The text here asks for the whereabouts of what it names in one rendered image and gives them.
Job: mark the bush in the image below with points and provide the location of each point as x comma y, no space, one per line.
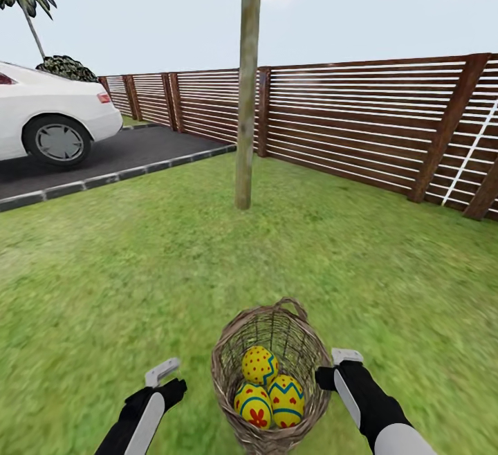
67,68

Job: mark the wicker basket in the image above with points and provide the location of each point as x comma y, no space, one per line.
227,377

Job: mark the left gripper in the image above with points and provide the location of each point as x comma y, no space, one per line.
173,392

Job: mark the car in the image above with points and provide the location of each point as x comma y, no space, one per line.
55,119

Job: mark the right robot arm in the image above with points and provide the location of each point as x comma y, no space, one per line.
378,416

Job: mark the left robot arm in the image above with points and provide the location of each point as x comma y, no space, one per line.
140,418

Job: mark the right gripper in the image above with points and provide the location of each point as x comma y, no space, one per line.
325,376

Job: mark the driveway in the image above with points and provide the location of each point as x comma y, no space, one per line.
125,150

